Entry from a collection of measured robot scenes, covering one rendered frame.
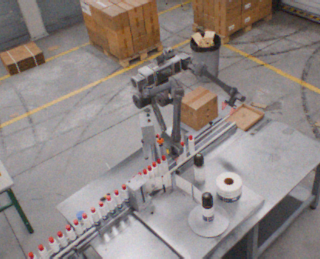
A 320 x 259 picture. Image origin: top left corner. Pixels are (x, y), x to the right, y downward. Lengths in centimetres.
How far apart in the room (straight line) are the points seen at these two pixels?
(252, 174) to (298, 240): 94
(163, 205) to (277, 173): 102
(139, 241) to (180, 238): 32
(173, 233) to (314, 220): 172
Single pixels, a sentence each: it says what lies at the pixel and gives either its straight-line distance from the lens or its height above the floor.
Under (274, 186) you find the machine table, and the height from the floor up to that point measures 83.
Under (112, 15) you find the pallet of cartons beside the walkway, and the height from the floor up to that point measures 89.
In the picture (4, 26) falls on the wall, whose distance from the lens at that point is 816.
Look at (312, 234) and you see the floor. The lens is 421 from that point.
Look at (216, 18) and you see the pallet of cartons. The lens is 694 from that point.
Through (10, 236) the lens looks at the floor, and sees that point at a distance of 465.
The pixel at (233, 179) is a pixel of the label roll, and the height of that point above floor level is 102.
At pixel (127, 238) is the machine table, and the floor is 83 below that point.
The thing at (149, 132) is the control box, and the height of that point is 141.
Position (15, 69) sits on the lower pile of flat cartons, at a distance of 727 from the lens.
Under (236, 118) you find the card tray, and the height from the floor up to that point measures 83.
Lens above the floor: 339
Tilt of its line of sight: 40 degrees down
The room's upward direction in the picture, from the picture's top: 9 degrees counter-clockwise
